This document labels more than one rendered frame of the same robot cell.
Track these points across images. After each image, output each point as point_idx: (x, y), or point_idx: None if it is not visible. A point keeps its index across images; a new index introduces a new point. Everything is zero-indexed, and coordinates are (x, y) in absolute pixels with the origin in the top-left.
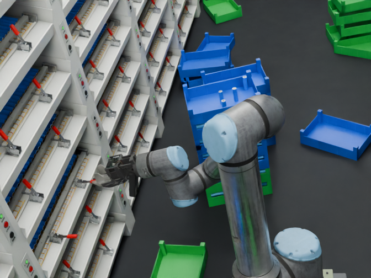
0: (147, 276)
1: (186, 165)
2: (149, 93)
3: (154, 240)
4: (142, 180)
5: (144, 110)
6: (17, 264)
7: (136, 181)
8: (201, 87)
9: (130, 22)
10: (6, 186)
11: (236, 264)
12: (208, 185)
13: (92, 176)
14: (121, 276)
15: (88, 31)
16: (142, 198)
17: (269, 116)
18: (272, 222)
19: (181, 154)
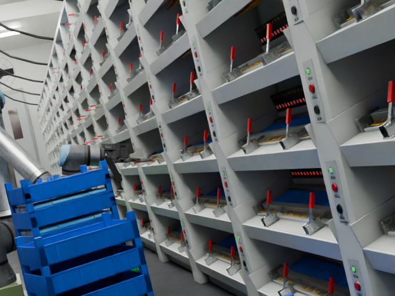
0: (152, 281)
1: (59, 162)
2: (229, 218)
3: (165, 288)
4: (228, 293)
5: (224, 225)
6: (129, 131)
7: (109, 168)
8: (87, 175)
9: (198, 88)
10: (124, 90)
11: (22, 205)
12: None
13: (160, 164)
14: (178, 273)
15: (158, 51)
16: (209, 290)
17: None
18: None
19: (60, 152)
